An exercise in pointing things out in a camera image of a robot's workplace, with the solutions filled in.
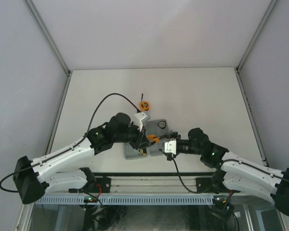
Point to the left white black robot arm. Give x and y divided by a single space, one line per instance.
43 175

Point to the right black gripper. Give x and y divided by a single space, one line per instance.
178 137

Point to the orange tape measure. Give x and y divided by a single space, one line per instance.
144 106

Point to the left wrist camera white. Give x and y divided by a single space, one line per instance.
140 119

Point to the aluminium front rail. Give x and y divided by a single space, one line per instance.
153 184

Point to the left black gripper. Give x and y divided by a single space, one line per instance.
141 141

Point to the grey plastic tool case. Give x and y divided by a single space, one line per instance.
156 133

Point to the black yellow screwdriver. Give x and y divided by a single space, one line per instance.
144 152

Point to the aluminium frame post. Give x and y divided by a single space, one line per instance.
46 34
257 33

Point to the orange black pliers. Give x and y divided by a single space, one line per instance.
156 139

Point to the left aluminium frame post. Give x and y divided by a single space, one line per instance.
46 34

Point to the blue slotted cable duct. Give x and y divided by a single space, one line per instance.
127 200

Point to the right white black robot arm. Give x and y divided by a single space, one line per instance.
232 171

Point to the black tape roll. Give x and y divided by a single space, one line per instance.
162 124

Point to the right aluminium frame post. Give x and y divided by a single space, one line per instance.
257 33

